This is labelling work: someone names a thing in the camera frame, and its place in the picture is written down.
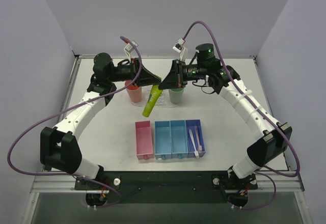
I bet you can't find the green plastic cup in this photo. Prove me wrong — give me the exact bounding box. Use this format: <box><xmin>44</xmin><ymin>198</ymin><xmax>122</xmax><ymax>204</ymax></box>
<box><xmin>169</xmin><ymin>88</ymin><xmax>184</xmax><ymax>104</ymax></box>

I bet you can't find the orange plastic cup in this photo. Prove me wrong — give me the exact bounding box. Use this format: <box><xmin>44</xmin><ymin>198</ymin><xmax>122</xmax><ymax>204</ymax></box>
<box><xmin>124</xmin><ymin>80</ymin><xmax>142</xmax><ymax>103</ymax></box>

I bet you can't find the pink toothbrush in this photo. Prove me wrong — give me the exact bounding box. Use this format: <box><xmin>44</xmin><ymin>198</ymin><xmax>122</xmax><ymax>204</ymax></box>
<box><xmin>195</xmin><ymin>126</ymin><xmax>202</xmax><ymax>153</ymax></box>

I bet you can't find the white toothbrush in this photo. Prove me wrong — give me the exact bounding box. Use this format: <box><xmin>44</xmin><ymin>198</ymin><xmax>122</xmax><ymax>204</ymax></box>
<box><xmin>188</xmin><ymin>129</ymin><xmax>199</xmax><ymax>158</ymax></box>

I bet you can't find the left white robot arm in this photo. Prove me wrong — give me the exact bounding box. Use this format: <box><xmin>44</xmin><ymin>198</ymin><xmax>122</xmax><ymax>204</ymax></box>
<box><xmin>40</xmin><ymin>52</ymin><xmax>161</xmax><ymax>189</ymax></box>

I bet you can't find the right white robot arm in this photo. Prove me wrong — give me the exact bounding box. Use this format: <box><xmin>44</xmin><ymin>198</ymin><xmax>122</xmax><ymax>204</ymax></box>
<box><xmin>159</xmin><ymin>43</ymin><xmax>292</xmax><ymax>179</ymax></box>

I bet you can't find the clear textured oval tray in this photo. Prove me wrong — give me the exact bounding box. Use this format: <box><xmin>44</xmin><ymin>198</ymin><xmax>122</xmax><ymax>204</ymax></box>
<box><xmin>132</xmin><ymin>87</ymin><xmax>182</xmax><ymax>107</ymax></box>

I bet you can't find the purple-blue storage bin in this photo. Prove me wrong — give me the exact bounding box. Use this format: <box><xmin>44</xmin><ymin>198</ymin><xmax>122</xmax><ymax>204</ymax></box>
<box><xmin>185</xmin><ymin>119</ymin><xmax>206</xmax><ymax>158</ymax></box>

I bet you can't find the light blue bin middle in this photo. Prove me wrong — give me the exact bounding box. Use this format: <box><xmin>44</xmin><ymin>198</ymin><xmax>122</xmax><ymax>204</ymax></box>
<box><xmin>171</xmin><ymin>120</ymin><xmax>188</xmax><ymax>159</ymax></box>

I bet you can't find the light blue bin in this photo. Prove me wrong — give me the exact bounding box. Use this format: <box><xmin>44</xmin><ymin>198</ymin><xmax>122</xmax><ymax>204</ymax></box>
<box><xmin>171</xmin><ymin>120</ymin><xmax>188</xmax><ymax>159</ymax></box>
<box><xmin>154</xmin><ymin>121</ymin><xmax>172</xmax><ymax>160</ymax></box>

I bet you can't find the pink storage bin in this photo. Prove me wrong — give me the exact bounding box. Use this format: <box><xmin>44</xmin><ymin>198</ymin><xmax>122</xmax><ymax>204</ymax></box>
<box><xmin>135</xmin><ymin>121</ymin><xmax>153</xmax><ymax>160</ymax></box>

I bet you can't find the light blue bin left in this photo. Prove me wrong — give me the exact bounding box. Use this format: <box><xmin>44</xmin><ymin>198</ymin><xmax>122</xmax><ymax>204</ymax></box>
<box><xmin>154</xmin><ymin>121</ymin><xmax>172</xmax><ymax>160</ymax></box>

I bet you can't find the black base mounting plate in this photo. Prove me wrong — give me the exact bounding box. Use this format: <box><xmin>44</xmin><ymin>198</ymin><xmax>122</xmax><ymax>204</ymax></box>
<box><xmin>74</xmin><ymin>171</ymin><xmax>258</xmax><ymax>204</ymax></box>

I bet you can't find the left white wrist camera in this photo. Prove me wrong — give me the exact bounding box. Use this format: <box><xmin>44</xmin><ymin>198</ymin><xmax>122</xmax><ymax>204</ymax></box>
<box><xmin>124</xmin><ymin>41</ymin><xmax>138</xmax><ymax>61</ymax></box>

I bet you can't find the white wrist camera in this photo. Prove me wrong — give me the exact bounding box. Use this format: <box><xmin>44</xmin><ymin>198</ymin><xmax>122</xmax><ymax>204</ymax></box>
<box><xmin>124</xmin><ymin>41</ymin><xmax>138</xmax><ymax>61</ymax></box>
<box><xmin>173</xmin><ymin>38</ymin><xmax>188</xmax><ymax>62</ymax></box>

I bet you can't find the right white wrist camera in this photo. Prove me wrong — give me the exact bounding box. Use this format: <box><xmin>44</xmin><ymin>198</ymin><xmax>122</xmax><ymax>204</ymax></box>
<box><xmin>173</xmin><ymin>38</ymin><xmax>188</xmax><ymax>62</ymax></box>

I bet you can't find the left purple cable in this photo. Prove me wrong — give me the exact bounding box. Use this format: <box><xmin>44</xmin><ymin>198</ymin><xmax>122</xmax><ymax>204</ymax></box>
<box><xmin>6</xmin><ymin>35</ymin><xmax>142</xmax><ymax>208</ymax></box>

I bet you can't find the purple cable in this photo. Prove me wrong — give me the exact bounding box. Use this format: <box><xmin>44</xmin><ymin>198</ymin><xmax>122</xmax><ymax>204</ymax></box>
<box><xmin>182</xmin><ymin>20</ymin><xmax>300</xmax><ymax>210</ymax></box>
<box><xmin>6</xmin><ymin>35</ymin><xmax>142</xmax><ymax>208</ymax></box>

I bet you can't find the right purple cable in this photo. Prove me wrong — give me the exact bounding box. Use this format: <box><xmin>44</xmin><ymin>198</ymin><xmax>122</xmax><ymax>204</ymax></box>
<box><xmin>182</xmin><ymin>20</ymin><xmax>300</xmax><ymax>210</ymax></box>

